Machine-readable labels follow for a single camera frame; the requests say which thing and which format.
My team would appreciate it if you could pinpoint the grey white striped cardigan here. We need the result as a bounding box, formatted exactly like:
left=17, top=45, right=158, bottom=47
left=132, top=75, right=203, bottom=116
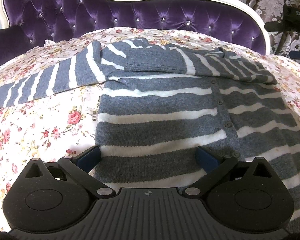
left=0, top=38, right=300, bottom=232

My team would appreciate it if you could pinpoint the floral bed cover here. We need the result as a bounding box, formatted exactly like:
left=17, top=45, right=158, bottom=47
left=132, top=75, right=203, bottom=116
left=0, top=27, right=300, bottom=231

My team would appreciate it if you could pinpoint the purple tufted chaise sofa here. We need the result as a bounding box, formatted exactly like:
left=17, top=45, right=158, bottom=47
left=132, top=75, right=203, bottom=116
left=0, top=0, right=270, bottom=66

